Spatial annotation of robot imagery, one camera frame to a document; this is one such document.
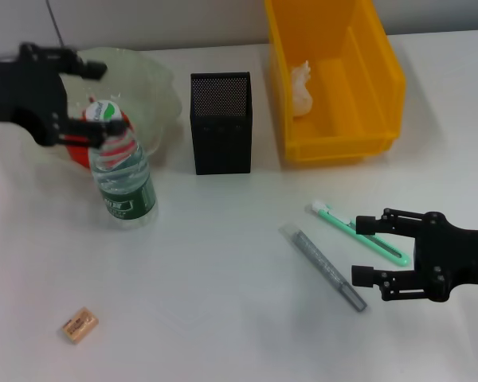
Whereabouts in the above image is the mint green utility knife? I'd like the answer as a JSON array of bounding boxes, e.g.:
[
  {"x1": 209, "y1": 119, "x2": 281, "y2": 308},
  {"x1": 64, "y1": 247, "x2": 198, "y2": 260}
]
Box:
[{"x1": 309, "y1": 201, "x2": 412, "y2": 267}]

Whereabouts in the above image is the clear green-label water bottle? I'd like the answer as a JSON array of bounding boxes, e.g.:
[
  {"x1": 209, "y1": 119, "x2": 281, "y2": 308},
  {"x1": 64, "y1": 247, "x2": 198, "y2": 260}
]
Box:
[{"x1": 83, "y1": 99, "x2": 159, "y2": 231}]

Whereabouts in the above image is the black mesh pen holder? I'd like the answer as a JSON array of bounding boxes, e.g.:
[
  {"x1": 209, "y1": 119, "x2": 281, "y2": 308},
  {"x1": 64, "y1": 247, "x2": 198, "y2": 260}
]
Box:
[{"x1": 190, "y1": 72, "x2": 253, "y2": 176}]

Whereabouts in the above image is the grey marker pen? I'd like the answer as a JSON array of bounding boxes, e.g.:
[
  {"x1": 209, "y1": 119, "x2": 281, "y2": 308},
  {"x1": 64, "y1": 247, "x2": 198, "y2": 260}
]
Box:
[{"x1": 279, "y1": 224, "x2": 368, "y2": 314}]

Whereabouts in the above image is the yellow plastic bin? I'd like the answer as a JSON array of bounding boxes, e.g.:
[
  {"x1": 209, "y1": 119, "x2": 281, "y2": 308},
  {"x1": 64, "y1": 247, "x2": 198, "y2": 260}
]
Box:
[{"x1": 264, "y1": 0, "x2": 407, "y2": 164}]

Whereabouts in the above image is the wavy green glass fruit plate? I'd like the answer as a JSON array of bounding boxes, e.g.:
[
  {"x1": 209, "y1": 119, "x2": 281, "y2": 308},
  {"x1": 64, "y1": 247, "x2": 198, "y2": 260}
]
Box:
[{"x1": 7, "y1": 46, "x2": 183, "y2": 177}]

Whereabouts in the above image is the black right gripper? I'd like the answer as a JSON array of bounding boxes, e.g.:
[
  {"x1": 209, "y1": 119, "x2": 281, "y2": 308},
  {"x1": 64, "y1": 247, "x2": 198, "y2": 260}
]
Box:
[{"x1": 351, "y1": 207, "x2": 478, "y2": 303}]

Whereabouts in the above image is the white paper ball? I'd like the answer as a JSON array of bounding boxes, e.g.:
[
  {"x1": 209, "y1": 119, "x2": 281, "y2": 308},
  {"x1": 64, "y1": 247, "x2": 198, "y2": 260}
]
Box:
[{"x1": 292, "y1": 61, "x2": 315, "y2": 117}]

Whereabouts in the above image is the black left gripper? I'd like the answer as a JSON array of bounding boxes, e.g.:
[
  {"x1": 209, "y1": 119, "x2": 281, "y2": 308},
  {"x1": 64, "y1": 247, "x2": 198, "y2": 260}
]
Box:
[{"x1": 0, "y1": 42, "x2": 130, "y2": 150}]

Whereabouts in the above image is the small tan eraser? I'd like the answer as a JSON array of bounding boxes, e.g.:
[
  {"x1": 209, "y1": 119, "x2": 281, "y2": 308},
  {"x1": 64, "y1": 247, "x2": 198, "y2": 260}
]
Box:
[{"x1": 61, "y1": 306, "x2": 100, "y2": 345}]

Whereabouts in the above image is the orange toy fruit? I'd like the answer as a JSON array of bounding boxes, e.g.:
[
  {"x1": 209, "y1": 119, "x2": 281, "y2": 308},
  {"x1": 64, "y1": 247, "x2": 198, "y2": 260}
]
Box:
[{"x1": 65, "y1": 95, "x2": 136, "y2": 171}]

